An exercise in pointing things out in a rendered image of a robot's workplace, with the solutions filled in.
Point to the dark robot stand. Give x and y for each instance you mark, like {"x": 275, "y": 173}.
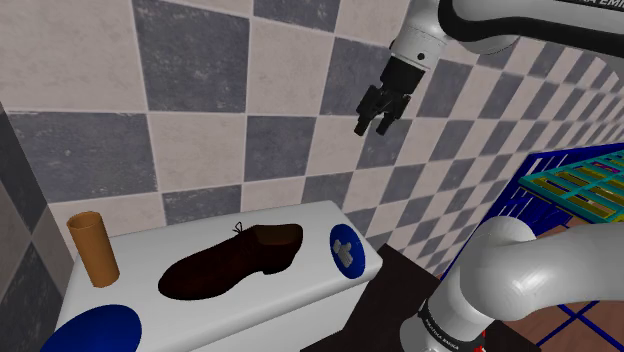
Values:
{"x": 390, "y": 297}

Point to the dark brown leather shoe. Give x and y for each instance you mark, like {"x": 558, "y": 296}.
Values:
{"x": 219, "y": 268}

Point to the plain blue disc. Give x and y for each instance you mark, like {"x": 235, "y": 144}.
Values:
{"x": 97, "y": 331}

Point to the orange cup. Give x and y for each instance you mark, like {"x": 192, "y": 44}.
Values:
{"x": 95, "y": 253}

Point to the blue disc with grey mark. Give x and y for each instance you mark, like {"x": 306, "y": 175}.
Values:
{"x": 353, "y": 265}

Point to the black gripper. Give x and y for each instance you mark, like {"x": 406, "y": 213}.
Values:
{"x": 401, "y": 75}

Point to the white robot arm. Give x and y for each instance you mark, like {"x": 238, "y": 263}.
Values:
{"x": 492, "y": 280}

